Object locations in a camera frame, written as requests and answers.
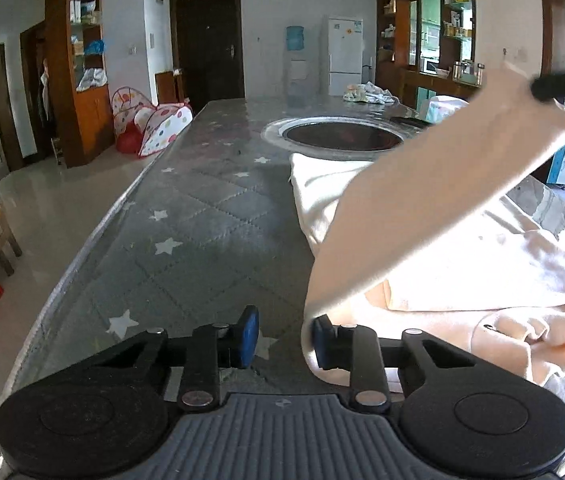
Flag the cream fleece garment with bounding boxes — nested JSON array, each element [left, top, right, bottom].
[[291, 65, 565, 386]]

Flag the grey star patterned table cover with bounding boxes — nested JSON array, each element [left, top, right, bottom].
[[0, 95, 565, 480]]

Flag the tissue pack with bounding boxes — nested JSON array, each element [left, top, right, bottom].
[[418, 96, 468, 124]]

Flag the wooden sideboard table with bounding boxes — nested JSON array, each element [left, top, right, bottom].
[[375, 61, 480, 110]]

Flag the wooden display cabinet right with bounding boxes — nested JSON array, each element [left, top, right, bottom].
[[375, 0, 477, 86]]

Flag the round black induction cooktop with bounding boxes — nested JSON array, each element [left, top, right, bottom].
[[262, 116, 417, 160]]

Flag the crumpled floral cloth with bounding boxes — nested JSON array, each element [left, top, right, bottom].
[[343, 81, 399, 105]]

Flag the polka dot play tent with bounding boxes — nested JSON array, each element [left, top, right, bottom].
[[111, 87, 194, 158]]

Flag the white refrigerator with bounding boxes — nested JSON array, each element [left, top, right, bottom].
[[325, 18, 363, 96]]

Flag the wooden shelf cabinet left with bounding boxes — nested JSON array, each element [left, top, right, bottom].
[[45, 0, 114, 168]]

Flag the water dispenser with bottle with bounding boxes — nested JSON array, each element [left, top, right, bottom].
[[284, 25, 308, 96]]

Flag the dark wooden door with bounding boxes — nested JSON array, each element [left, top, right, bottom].
[[170, 0, 244, 112]]

